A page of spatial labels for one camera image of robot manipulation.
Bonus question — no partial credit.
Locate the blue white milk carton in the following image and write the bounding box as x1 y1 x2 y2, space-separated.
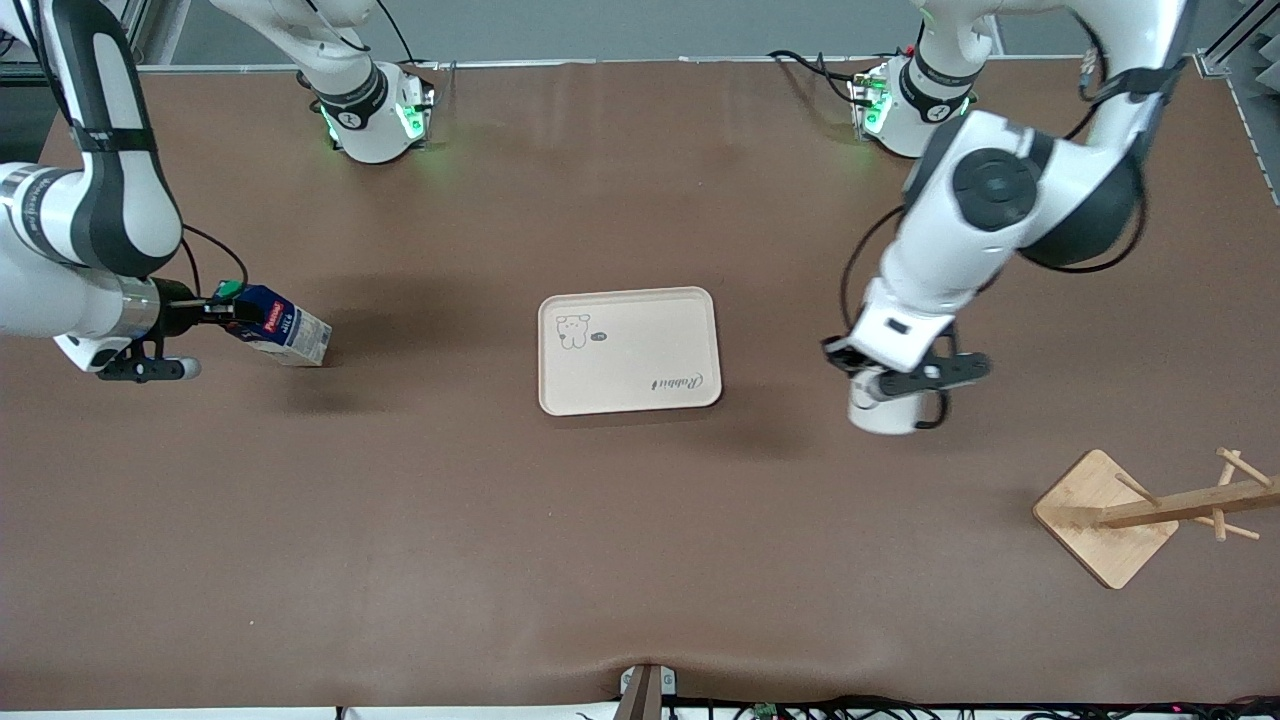
215 280 333 367

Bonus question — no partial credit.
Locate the white smiley cup black handle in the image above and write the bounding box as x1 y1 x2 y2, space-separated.
848 368 951 436

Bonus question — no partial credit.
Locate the cream rectangular tray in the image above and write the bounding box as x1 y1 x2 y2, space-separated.
538 286 723 417

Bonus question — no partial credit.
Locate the right gripper black side rod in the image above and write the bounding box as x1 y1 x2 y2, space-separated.
97 355 202 384

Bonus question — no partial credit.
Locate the gripper black side rod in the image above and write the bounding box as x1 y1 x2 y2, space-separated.
868 352 993 403
97 355 202 384

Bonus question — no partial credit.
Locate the left gripper black side rod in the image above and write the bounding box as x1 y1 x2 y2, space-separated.
868 352 993 403

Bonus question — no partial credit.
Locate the wooden mug stand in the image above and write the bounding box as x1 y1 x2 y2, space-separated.
1032 447 1280 591

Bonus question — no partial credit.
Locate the silver table edge strip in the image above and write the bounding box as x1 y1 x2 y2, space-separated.
135 55 1201 74

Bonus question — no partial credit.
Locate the aluminium frame corner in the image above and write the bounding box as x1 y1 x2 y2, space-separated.
125 0 191 71
1195 0 1251 81

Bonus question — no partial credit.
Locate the black left arm base cable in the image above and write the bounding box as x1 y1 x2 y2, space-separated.
768 48 873 109

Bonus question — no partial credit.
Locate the black arm base cable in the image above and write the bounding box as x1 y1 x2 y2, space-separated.
375 0 458 96
768 48 873 109

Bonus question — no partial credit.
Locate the black right arm base cable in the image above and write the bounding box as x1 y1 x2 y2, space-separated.
375 0 458 96

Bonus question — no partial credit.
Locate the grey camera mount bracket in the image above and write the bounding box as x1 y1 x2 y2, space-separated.
618 663 678 720

